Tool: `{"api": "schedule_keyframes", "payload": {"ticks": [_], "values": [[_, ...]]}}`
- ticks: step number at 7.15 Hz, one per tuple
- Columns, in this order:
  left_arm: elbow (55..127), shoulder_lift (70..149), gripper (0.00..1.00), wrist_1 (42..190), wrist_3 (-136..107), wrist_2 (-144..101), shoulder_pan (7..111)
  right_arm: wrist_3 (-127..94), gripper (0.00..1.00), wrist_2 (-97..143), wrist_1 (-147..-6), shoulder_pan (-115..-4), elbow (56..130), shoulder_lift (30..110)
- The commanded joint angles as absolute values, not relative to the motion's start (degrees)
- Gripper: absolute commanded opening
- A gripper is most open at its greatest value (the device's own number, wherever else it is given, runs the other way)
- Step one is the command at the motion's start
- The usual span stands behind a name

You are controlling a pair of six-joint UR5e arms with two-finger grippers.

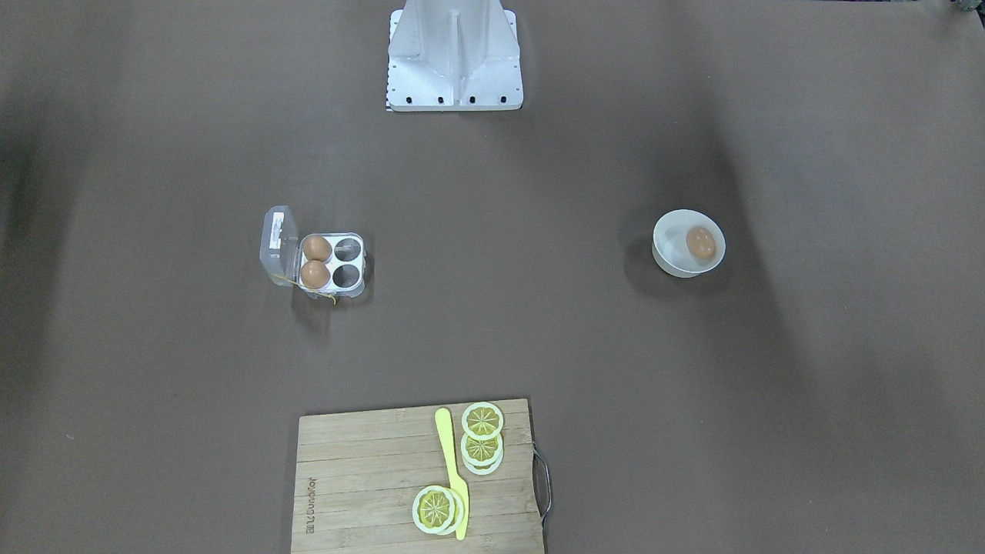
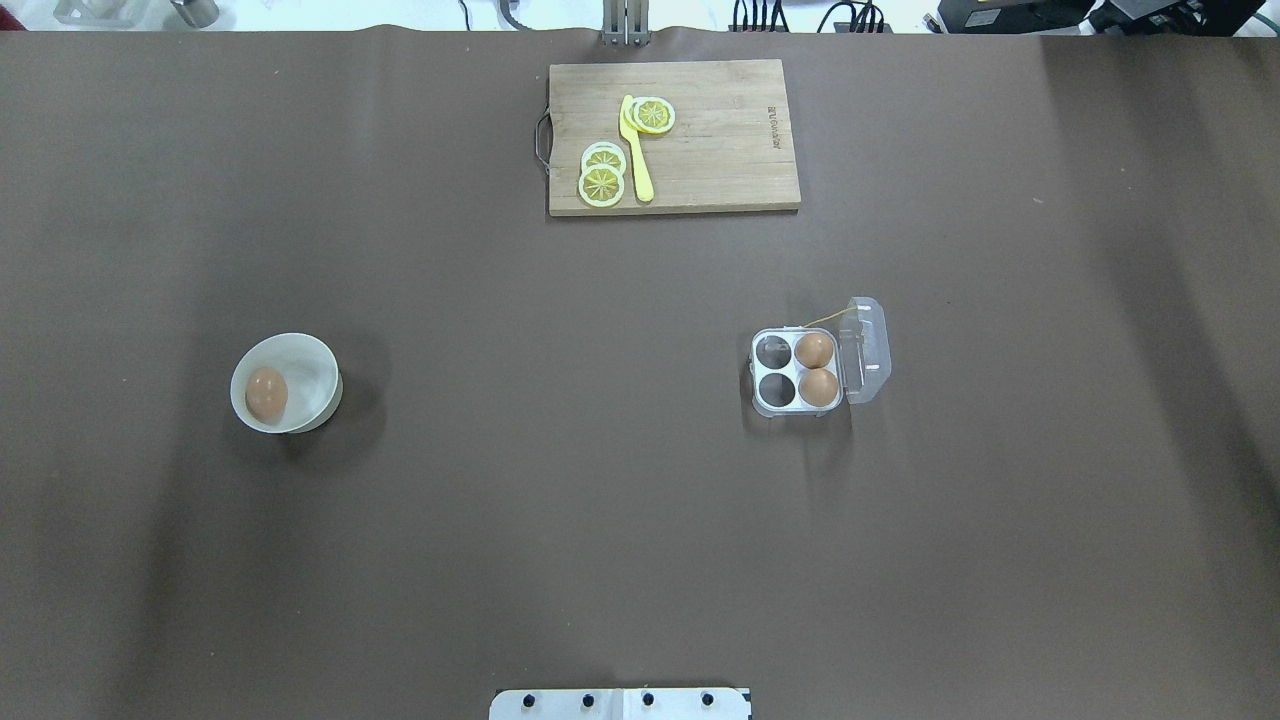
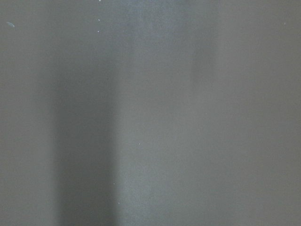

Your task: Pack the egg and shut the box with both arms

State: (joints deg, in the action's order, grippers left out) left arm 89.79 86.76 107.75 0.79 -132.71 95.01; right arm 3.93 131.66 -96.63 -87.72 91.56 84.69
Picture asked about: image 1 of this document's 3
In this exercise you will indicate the brown egg from bowl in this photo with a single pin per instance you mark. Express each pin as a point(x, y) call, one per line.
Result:
point(701, 243)

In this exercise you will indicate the clear plastic egg box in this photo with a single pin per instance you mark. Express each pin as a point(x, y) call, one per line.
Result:
point(329, 266)

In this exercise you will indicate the brown egg front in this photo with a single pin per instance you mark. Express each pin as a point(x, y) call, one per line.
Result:
point(314, 274)

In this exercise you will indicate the brown egg rear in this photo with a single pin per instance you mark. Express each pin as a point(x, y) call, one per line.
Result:
point(316, 248)

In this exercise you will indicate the lemon slice top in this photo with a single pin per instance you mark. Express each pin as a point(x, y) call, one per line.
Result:
point(482, 420)

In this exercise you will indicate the yellow plastic knife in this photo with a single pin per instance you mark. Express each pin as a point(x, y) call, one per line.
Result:
point(445, 429)

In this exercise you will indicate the lemon slice middle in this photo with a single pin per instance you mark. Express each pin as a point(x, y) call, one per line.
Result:
point(482, 456)

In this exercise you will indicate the white bowl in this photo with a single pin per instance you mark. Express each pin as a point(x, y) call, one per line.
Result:
point(668, 243)

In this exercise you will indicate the wooden cutting board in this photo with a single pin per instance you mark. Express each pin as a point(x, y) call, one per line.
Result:
point(357, 475)

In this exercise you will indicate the lemon slice near knife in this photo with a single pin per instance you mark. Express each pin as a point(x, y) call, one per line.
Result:
point(438, 510)

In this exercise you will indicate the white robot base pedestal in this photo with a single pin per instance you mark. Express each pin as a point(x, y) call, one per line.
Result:
point(453, 56)

